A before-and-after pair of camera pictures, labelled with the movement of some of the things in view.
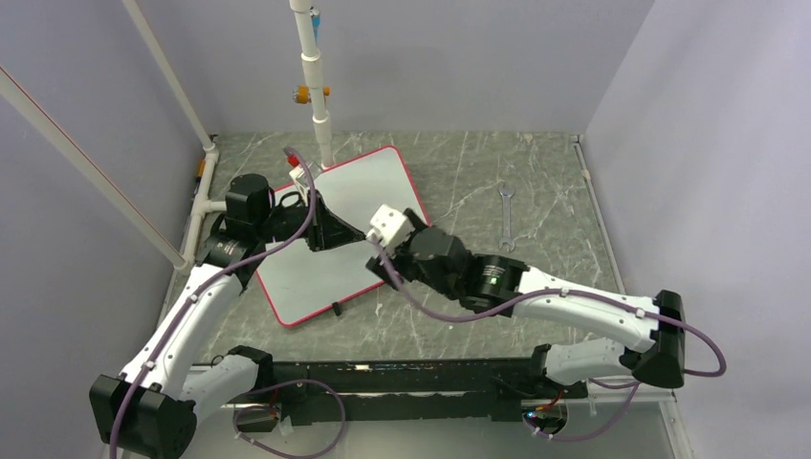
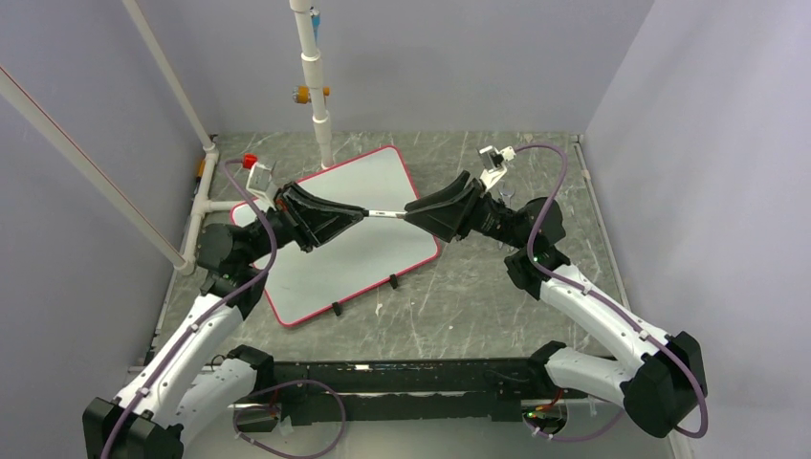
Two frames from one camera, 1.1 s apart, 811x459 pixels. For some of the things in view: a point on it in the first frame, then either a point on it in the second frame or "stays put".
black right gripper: x=397 y=260 to x=449 y=220
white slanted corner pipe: x=209 y=151 stays put
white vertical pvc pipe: x=313 y=73 stays put
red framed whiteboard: x=298 y=282 stays put
